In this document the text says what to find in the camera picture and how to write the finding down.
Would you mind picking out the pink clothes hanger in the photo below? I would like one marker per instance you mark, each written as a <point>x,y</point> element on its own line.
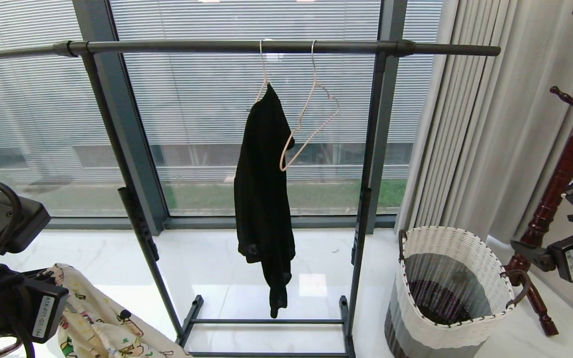
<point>262,64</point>
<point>313,64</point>

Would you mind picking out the black t-shirt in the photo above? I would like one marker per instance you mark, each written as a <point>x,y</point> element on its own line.
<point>261,199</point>

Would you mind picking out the white laundry basket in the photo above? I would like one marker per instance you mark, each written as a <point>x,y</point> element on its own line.
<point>455,248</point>

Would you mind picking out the cream printed garment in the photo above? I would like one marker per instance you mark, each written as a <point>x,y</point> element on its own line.
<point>97,323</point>

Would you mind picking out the window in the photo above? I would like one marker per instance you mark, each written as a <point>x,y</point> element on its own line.
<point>192,124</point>

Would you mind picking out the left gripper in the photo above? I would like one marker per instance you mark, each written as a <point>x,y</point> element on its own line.
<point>13,308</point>

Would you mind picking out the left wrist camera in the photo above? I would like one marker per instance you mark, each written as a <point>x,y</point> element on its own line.
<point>13,219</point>

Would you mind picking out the black clothes rack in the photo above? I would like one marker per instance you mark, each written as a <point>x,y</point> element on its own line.
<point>217,46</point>

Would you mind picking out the dark red wooden coat stand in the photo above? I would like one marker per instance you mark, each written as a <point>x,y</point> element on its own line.
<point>565,164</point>

